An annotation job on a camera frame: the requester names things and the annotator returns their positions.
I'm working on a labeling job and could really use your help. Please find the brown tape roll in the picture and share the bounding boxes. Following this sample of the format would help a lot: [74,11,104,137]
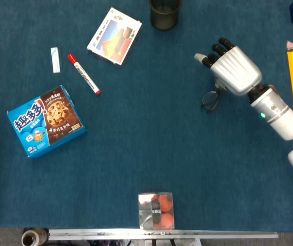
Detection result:
[21,228,49,246]

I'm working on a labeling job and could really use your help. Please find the clear box with red parts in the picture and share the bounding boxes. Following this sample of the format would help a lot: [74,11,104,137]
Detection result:
[138,192,175,231]

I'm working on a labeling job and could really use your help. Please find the black mesh pen holder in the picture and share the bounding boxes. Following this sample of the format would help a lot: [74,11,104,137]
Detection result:
[149,0,183,31]

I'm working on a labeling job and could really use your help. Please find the small white eraser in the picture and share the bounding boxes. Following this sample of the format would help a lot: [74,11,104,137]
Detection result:
[50,47,61,74]

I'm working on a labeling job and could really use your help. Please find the white palace picture card box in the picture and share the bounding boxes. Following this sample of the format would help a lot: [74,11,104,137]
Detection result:
[86,7,143,66]

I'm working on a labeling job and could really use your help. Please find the thin-framed eyeglasses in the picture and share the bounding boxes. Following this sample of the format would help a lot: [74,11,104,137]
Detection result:
[200,87,226,113]

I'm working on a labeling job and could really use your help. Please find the blue felt table cloth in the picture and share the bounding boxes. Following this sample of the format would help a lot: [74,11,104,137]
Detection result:
[0,0,293,233]

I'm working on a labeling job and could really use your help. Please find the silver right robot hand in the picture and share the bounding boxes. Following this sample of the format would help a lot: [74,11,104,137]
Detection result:
[194,37,263,97]

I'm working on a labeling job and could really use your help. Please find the blue chocolate cookie box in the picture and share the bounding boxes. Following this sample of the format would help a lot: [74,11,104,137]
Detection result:
[6,85,87,159]

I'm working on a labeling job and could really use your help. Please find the long silver metal bar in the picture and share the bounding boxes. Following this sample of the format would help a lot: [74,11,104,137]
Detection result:
[48,229,279,241]

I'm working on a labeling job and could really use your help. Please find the red capped whiteboard marker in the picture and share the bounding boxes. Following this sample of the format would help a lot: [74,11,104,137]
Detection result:
[67,53,102,96]

